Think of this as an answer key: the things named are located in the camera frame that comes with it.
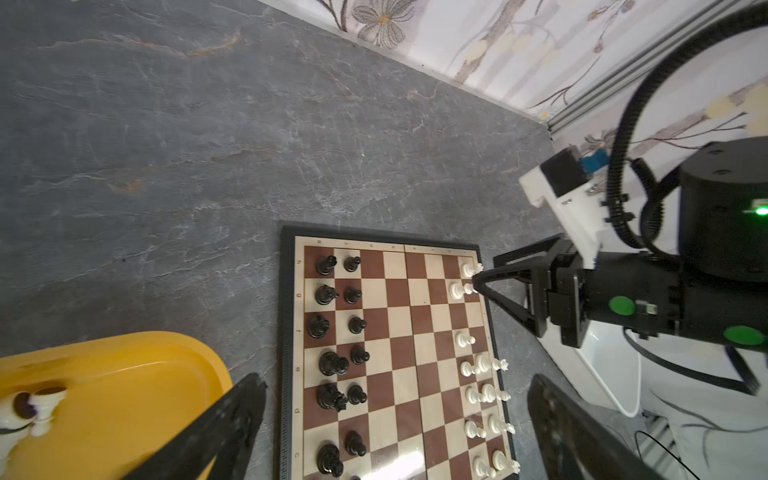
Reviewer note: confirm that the black knight on board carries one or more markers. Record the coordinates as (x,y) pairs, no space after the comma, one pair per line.
(326,294)

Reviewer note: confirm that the white bishop piece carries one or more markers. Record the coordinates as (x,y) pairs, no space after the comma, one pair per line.
(490,393)

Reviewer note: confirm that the black bishop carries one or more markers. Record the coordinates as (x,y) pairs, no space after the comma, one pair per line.
(318,326)
(328,461)

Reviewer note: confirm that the black rook on board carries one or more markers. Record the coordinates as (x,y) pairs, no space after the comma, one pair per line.
(326,265)

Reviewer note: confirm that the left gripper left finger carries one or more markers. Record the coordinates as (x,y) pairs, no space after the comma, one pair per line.
(217,444)

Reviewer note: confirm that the black bishop on board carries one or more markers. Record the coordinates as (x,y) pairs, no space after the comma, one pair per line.
(318,326)

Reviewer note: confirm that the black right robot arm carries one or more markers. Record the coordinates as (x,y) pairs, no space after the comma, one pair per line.
(713,290)

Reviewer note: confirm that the white plastic tray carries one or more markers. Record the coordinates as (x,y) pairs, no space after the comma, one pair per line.
(605,371)

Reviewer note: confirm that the white knight piece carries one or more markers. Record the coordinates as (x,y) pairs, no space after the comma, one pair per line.
(498,425)

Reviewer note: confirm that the white rook piece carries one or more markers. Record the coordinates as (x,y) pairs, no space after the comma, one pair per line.
(502,463)

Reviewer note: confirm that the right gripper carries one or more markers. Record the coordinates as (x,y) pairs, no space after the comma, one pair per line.
(550,289)

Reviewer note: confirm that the white rook corner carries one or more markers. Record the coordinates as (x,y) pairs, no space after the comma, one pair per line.
(468,269)

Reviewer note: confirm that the yellow plastic tray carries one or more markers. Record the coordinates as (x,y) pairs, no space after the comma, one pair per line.
(119,400)

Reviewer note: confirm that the black pawn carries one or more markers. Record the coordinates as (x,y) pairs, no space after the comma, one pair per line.
(351,264)
(352,295)
(354,445)
(357,325)
(356,395)
(358,355)

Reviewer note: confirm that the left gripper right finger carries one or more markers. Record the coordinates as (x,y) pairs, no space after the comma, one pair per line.
(573,445)

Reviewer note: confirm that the white chess piece in tray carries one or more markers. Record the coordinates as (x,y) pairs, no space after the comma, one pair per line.
(44,402)

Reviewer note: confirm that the brown folding chess board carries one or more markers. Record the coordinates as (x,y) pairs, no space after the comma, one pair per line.
(413,420)

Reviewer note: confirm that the white chess piece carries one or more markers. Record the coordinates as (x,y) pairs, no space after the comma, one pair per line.
(44,402)
(459,290)

